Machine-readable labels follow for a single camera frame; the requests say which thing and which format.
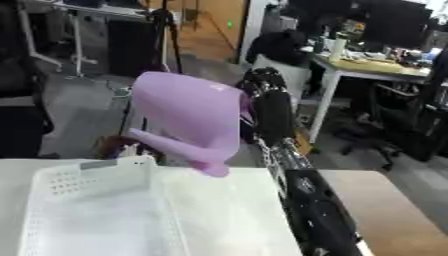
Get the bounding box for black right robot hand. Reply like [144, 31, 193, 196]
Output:
[234, 66, 300, 146]

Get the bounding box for purple plastic watering can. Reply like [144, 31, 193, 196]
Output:
[126, 71, 256, 178]

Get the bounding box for black bag on white chair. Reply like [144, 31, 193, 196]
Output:
[245, 29, 314, 67]

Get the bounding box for white paper roll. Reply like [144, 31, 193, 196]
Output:
[327, 37, 349, 63]

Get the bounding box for white desk with wooden top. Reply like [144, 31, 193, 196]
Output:
[306, 49, 434, 144]

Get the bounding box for black office chair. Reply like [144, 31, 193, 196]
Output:
[332, 79, 445, 172]

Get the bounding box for white perforated plastic basket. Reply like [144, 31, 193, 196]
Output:
[15, 155, 189, 256]

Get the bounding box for black camera tripod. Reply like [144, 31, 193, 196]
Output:
[148, 0, 184, 75]

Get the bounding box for white table frame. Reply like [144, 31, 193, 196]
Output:
[15, 0, 147, 80]

